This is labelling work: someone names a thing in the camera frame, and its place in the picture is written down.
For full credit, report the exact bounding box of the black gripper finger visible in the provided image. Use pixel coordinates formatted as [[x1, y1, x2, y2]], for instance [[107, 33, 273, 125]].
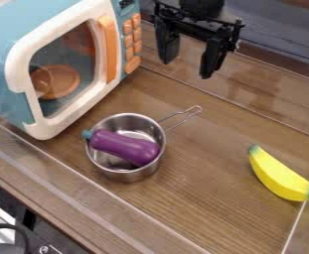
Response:
[[200, 37, 228, 79], [154, 17, 181, 64]]

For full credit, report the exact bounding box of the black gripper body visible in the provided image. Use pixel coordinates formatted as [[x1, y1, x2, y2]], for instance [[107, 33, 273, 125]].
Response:
[[153, 0, 244, 52]]

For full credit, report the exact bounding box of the purple toy eggplant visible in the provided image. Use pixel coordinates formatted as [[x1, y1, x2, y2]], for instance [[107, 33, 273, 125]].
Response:
[[82, 129, 161, 167]]

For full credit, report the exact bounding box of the silver pot with wire handle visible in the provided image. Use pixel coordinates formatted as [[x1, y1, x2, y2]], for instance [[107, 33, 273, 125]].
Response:
[[82, 105, 202, 183]]

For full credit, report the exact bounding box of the blue toy microwave oven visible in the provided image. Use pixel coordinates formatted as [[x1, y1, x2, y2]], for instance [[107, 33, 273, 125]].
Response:
[[0, 0, 142, 140]]

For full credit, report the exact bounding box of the yellow toy banana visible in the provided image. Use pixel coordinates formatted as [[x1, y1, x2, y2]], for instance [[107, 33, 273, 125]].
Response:
[[248, 145, 309, 201]]

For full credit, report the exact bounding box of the black cable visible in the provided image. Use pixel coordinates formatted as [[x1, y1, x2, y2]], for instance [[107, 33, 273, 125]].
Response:
[[0, 223, 31, 254]]

